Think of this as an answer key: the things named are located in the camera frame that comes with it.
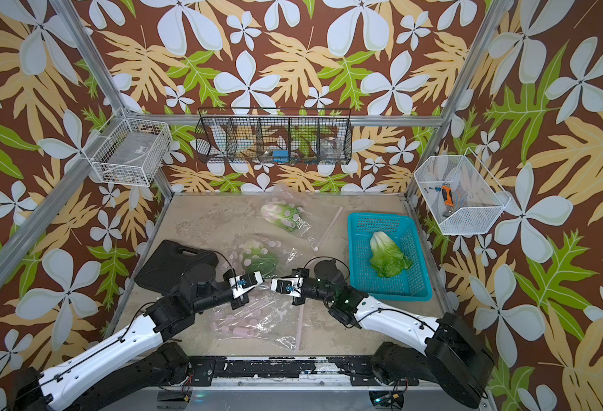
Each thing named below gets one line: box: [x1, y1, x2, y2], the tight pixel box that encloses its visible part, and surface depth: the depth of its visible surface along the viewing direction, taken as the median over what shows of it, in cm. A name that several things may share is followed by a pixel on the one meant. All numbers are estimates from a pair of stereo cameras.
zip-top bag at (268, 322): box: [207, 285, 303, 352], surface depth 82 cm
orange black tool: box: [441, 185, 455, 217], surface depth 86 cm
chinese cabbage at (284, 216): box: [259, 202, 302, 233], surface depth 106 cm
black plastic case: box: [134, 239, 219, 294], surface depth 95 cm
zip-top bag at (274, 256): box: [222, 232, 307, 281], surface depth 92 cm
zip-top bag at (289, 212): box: [258, 184, 344, 251], surface depth 107 cm
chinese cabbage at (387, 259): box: [370, 231, 413, 279], surface depth 94 cm
